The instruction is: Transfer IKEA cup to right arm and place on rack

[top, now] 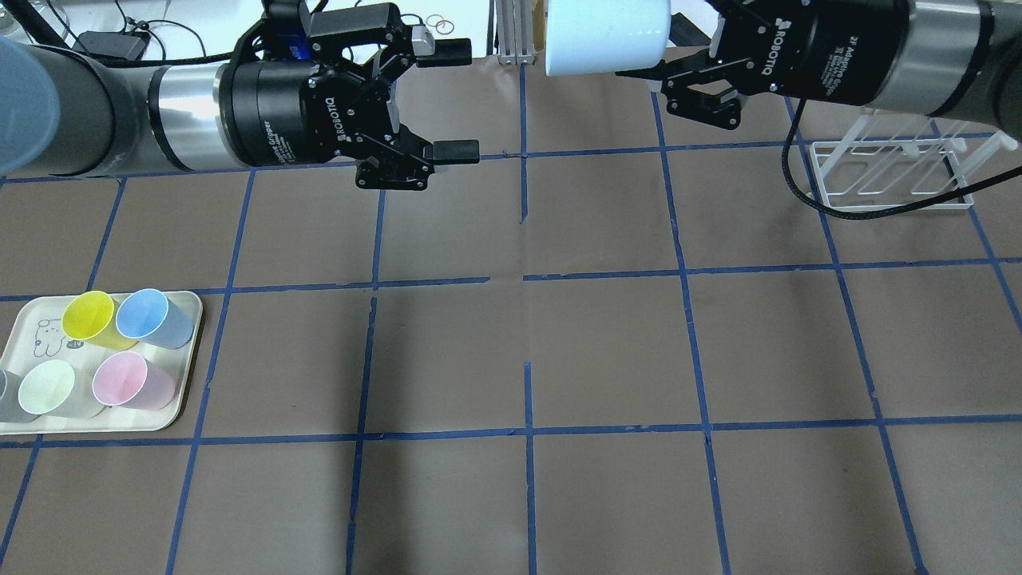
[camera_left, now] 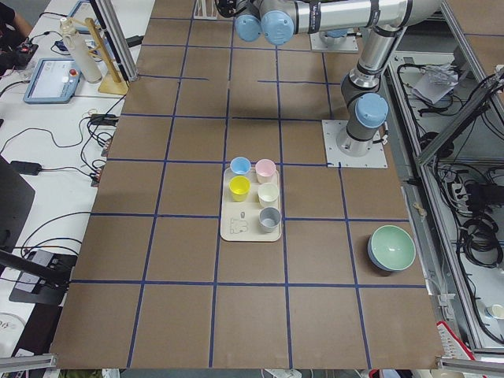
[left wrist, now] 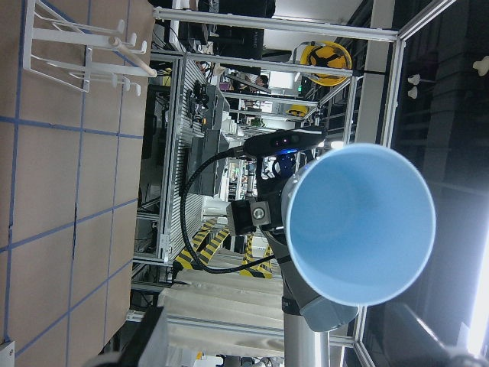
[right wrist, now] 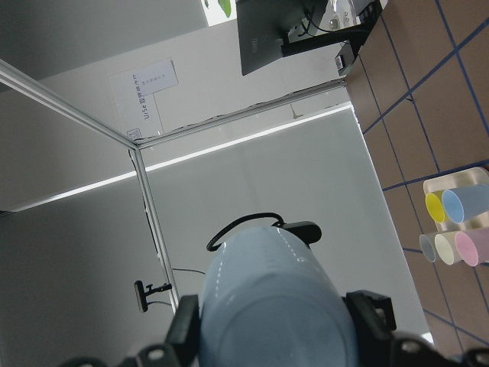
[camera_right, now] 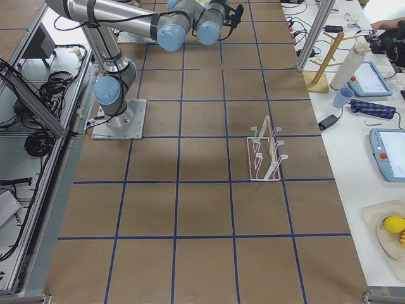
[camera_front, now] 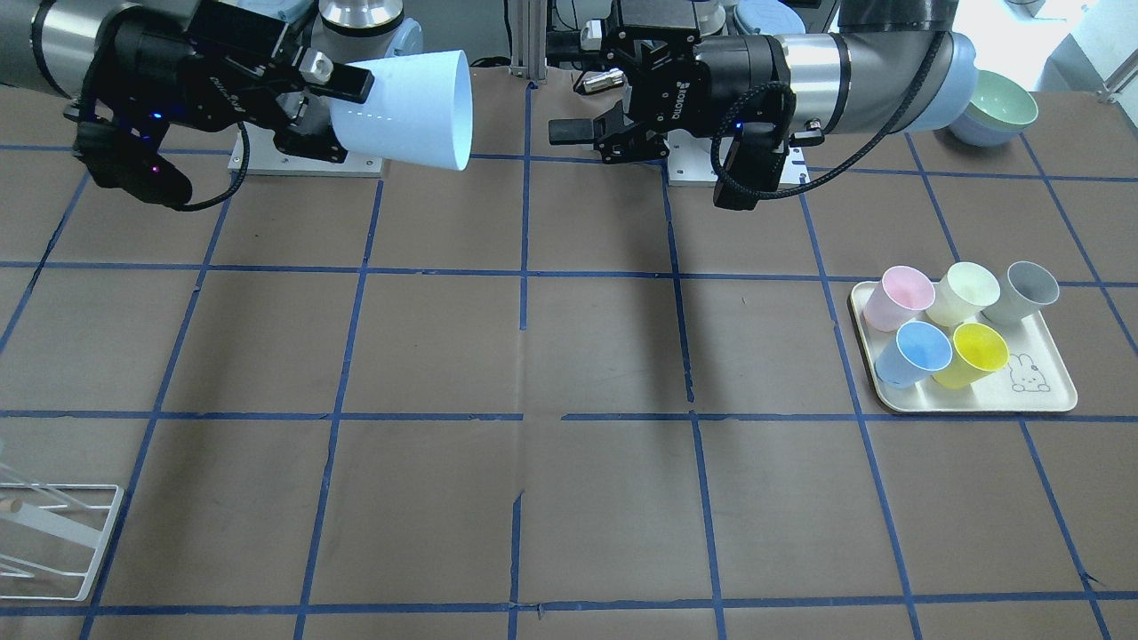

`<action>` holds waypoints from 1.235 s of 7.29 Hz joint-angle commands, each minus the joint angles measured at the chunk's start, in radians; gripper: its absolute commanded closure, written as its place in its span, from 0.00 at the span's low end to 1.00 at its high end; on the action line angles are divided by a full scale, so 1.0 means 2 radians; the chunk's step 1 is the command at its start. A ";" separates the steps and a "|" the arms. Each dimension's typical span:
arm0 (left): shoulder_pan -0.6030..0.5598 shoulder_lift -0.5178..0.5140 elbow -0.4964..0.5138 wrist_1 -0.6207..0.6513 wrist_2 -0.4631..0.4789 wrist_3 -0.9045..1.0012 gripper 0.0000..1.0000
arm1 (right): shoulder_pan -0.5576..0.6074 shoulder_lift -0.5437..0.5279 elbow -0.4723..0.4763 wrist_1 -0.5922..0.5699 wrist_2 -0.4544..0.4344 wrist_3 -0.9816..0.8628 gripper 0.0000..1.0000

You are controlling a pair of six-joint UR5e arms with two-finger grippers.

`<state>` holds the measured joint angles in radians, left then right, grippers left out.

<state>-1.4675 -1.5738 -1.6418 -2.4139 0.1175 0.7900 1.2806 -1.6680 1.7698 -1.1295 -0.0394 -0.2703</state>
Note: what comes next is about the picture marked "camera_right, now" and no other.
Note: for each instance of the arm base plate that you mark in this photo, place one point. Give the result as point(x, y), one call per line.
point(130, 38)
point(128, 125)

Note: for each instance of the wooden mug tree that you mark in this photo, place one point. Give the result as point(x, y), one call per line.
point(317, 82)

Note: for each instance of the beige tray on desk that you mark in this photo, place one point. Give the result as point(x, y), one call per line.
point(388, 242)

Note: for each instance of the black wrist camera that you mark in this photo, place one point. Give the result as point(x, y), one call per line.
point(233, 16)

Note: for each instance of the aluminium frame post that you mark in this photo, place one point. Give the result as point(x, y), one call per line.
point(320, 19)

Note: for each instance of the white cylindrical bottle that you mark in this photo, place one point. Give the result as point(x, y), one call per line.
point(350, 64)

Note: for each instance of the blue plaid folded umbrella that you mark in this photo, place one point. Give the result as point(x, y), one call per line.
point(372, 109)

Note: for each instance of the blue teach pendant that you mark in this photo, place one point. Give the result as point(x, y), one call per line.
point(367, 81)
point(388, 150)

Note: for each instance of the yellow lemon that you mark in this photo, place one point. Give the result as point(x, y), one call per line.
point(394, 223)

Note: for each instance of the light blue cup on desk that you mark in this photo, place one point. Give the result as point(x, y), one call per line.
point(343, 96)

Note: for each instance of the black power adapter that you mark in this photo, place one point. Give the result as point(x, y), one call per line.
point(328, 122)

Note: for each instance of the white wire cup rack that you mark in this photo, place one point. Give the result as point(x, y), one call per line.
point(262, 152)

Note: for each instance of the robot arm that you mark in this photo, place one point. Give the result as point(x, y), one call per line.
point(168, 29)

